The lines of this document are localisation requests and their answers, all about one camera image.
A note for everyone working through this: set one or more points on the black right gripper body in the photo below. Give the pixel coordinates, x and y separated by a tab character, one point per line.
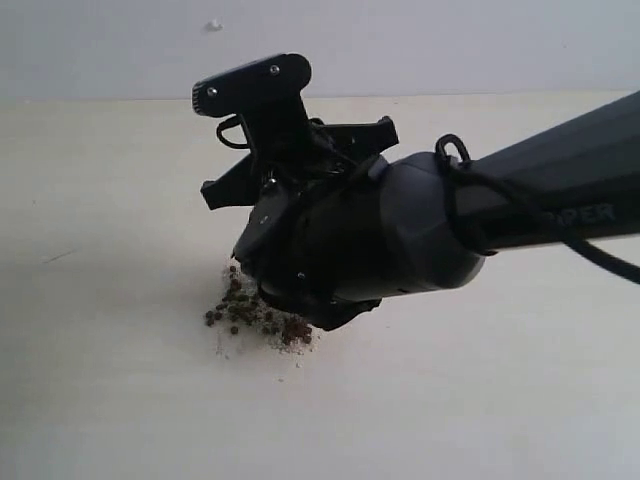
333	153

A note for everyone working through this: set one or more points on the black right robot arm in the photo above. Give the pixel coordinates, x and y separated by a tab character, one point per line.
340	229

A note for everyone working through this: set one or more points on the pile of crumbs and pellets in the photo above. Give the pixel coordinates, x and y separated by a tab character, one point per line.
246	330

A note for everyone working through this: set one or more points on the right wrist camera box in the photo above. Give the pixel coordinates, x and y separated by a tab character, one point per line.
265	97

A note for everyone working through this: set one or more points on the small white wall fixture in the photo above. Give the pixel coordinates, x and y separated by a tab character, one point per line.
213	26

